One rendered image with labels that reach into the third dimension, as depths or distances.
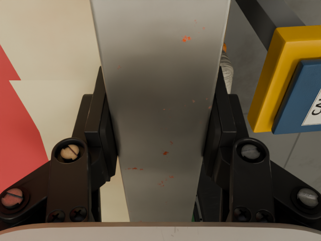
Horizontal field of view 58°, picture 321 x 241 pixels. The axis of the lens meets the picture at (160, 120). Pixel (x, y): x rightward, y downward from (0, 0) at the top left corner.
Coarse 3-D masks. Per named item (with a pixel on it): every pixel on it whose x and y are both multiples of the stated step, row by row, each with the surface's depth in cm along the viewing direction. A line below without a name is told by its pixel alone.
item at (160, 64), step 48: (96, 0) 8; (144, 0) 8; (192, 0) 8; (144, 48) 9; (192, 48) 9; (144, 96) 10; (192, 96) 10; (144, 144) 12; (192, 144) 12; (144, 192) 15; (192, 192) 15
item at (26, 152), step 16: (0, 80) 14; (0, 96) 15; (16, 96) 15; (0, 112) 16; (16, 112) 16; (0, 128) 16; (16, 128) 16; (32, 128) 16; (0, 144) 18; (16, 144) 18; (32, 144) 18; (0, 160) 19; (16, 160) 19; (32, 160) 19; (48, 160) 19; (0, 176) 20; (16, 176) 20; (0, 192) 22
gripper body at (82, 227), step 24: (0, 240) 7; (24, 240) 7; (48, 240) 7; (72, 240) 7; (96, 240) 7; (120, 240) 7; (144, 240) 7; (168, 240) 7; (192, 240) 7; (216, 240) 7; (240, 240) 7; (264, 240) 7; (288, 240) 7; (312, 240) 7
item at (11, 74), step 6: (0, 48) 13; (0, 54) 13; (0, 60) 13; (6, 60) 13; (0, 66) 13; (6, 66) 13; (12, 66) 13; (0, 72) 14; (6, 72) 14; (12, 72) 14; (0, 78) 14; (6, 78) 14; (12, 78) 14; (18, 78) 14
